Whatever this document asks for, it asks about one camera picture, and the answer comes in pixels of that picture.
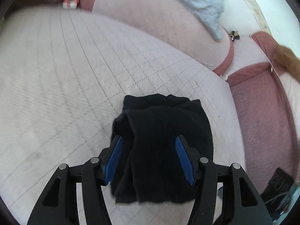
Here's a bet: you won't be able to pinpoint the black sweatpants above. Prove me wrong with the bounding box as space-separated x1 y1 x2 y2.
111 94 214 204

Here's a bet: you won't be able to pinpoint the red side cushion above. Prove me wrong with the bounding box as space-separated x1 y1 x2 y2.
228 31 299 193

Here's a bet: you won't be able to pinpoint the pink quilted bed sheet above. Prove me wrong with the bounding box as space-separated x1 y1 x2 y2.
1 6 246 224

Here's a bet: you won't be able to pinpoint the black bow hair clip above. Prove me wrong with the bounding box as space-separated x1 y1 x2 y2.
229 31 240 43

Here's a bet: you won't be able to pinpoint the brown knit hat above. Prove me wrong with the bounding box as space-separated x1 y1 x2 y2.
273 45 300 82

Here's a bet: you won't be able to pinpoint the pink headboard bolster cushion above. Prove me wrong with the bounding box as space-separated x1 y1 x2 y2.
79 0 234 75

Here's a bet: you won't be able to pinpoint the red white small box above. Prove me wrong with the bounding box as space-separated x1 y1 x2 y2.
62 0 80 9

